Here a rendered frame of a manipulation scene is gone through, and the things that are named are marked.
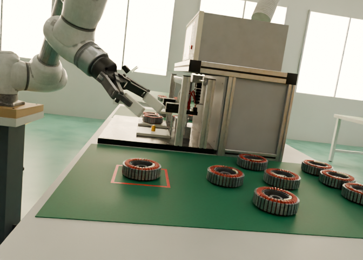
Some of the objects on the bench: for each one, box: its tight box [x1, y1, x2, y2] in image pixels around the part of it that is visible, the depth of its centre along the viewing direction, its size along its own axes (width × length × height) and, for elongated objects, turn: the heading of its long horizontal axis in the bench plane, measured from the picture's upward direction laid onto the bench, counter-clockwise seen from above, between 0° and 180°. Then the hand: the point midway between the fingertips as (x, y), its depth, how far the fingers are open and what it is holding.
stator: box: [122, 158, 161, 181], centre depth 91 cm, size 11×11×4 cm
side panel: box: [216, 76, 296, 162], centre depth 127 cm, size 28×3×32 cm, turn 58°
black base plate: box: [97, 115, 214, 155], centre depth 156 cm, size 47×64×2 cm
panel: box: [192, 75, 228, 150], centre depth 157 cm, size 1×66×30 cm, turn 148°
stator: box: [206, 165, 245, 188], centre depth 95 cm, size 11×11×4 cm
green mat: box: [35, 143, 363, 239], centre depth 96 cm, size 94×61×1 cm, turn 58°
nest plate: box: [138, 119, 167, 129], centre depth 168 cm, size 15×15×1 cm
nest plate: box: [136, 126, 170, 138], centre depth 144 cm, size 15×15×1 cm
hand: (149, 108), depth 88 cm, fingers open, 13 cm apart
